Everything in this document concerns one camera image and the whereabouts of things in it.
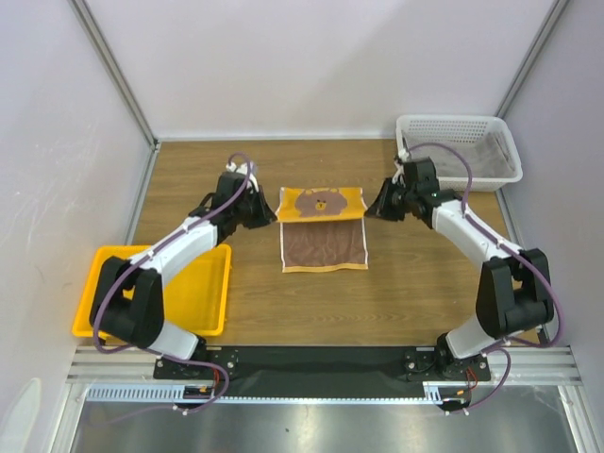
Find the grey towel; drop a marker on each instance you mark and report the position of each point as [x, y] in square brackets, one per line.
[485, 158]

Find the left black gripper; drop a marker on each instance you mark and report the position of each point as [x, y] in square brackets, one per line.
[264, 214]

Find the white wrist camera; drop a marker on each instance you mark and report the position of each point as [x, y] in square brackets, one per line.
[401, 157]
[249, 169]

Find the yellow plastic bin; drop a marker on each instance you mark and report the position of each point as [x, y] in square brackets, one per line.
[196, 299]

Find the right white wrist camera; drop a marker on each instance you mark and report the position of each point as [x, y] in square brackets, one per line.
[401, 157]

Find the aluminium frame rail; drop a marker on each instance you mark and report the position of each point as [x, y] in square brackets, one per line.
[100, 45]

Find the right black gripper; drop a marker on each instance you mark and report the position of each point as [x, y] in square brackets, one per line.
[392, 199]

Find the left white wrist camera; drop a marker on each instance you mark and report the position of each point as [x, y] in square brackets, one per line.
[249, 169]

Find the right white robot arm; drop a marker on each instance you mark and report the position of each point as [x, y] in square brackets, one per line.
[514, 291]

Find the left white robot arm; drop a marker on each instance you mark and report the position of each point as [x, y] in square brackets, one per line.
[128, 302]

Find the white perforated basket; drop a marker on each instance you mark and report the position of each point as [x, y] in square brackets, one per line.
[461, 129]

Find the brown towel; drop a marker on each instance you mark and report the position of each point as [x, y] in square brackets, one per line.
[322, 229]

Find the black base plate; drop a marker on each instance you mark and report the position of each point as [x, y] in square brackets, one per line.
[348, 372]

